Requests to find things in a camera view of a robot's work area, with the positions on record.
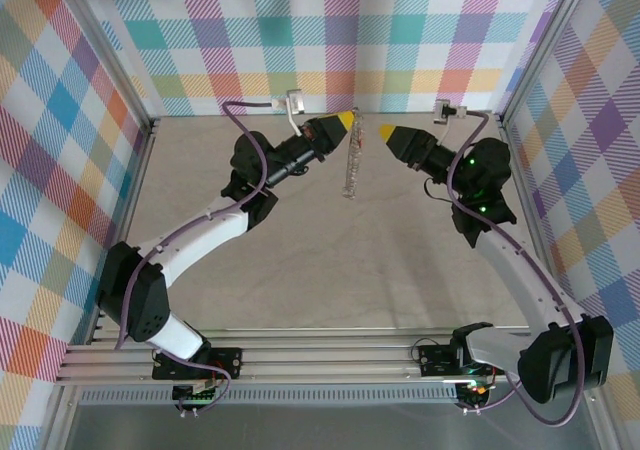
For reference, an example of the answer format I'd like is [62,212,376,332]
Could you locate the grey metal sheet panel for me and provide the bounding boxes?
[63,403,604,450]

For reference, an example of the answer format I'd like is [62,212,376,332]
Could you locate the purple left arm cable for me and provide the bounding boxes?
[113,100,276,417]

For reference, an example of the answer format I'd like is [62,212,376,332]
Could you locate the aluminium side rail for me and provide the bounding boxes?
[87,117,162,346]
[499,114,571,339]

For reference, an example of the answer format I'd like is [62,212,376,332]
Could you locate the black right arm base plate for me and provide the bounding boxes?
[417,342,501,379]

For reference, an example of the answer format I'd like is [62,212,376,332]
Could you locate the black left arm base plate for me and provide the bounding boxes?
[151,347,245,381]

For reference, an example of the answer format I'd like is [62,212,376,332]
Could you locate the circuit board green terminals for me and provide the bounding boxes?
[171,383,222,405]

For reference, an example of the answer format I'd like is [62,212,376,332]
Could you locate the silver keyring chain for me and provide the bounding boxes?
[339,107,366,202]

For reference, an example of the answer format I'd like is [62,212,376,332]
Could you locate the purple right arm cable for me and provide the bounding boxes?
[447,109,586,427]

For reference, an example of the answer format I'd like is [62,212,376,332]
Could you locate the wide aluminium base rail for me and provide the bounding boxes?
[54,327,609,387]

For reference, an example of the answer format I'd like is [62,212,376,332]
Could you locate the slotted metal cable duct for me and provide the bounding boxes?
[78,388,461,405]

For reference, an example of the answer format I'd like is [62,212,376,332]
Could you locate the circuit board orange part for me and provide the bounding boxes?
[455,378,496,402]

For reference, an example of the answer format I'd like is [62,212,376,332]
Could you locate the aluminium frame post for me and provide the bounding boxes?
[58,0,162,139]
[497,0,601,129]

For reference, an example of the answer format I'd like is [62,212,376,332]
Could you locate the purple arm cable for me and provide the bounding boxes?
[113,100,276,417]
[447,109,586,427]

